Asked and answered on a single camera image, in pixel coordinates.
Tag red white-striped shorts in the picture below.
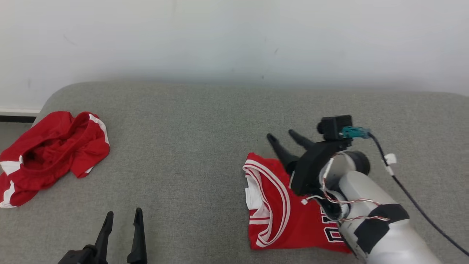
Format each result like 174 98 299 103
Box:
0 111 110 209

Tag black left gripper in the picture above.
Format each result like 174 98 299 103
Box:
57 208 148 264

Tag thin red white wires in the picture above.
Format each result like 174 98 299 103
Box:
300 156 391 224

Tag black baseboard strip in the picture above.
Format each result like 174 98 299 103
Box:
0 115 37 124

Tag red lettered basketball jersey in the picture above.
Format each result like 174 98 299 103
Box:
242 152 353 254

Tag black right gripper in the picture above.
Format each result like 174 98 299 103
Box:
266 129 352 197

